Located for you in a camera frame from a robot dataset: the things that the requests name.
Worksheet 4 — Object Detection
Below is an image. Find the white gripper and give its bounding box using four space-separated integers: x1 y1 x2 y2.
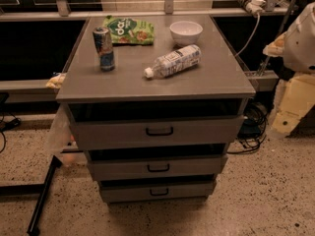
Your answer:
263 33 315 138

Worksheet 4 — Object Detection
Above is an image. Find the grey bottom drawer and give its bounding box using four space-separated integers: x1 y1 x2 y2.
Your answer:
99 180 216 203

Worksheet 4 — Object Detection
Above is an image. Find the grey drawer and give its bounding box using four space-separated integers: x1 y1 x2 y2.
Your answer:
88 155 227 181
99 180 216 203
70 116 243 150

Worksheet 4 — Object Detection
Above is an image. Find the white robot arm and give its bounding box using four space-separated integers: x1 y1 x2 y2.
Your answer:
263 2 315 139

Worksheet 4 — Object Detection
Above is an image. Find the grey drawer cabinet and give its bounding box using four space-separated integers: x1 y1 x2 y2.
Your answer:
55 14 257 205

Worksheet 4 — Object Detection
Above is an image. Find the grey middle drawer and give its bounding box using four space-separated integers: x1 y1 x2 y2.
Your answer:
88 155 227 181

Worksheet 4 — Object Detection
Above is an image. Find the grey top drawer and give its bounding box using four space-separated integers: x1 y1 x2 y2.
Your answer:
70 116 243 150

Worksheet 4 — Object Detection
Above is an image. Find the white power strip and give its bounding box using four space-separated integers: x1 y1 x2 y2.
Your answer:
237 0 265 17

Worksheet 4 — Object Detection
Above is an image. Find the clear plastic water bottle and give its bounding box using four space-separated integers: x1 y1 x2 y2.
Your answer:
144 44 202 79

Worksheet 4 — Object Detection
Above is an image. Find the white bowl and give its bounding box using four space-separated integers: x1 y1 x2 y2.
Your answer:
169 21 203 46

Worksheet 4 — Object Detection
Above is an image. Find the green snack bag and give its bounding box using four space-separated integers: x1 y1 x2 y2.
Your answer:
103 16 155 45

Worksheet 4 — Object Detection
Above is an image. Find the blue drink can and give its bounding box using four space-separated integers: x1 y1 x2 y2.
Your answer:
93 27 115 72

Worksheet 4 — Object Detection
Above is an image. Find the clear plastic bag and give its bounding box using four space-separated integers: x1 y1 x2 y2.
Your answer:
44 106 87 166

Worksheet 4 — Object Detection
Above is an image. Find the yellow crumpled cloth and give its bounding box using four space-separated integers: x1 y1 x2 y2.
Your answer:
46 73 66 89

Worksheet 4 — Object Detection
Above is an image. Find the grey metal rail beam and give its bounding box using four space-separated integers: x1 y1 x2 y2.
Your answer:
245 70 279 92

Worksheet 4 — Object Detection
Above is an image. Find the black floor cables bundle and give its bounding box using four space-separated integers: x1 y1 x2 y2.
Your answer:
226 101 270 155

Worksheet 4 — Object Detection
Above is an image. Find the white power cable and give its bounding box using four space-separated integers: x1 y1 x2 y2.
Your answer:
233 13 261 58

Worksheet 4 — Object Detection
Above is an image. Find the black metal frame leg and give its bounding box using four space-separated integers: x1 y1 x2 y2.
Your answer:
0 155 62 236

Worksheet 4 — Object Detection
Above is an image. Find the black cable left floor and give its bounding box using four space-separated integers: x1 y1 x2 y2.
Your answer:
0 91 22 154

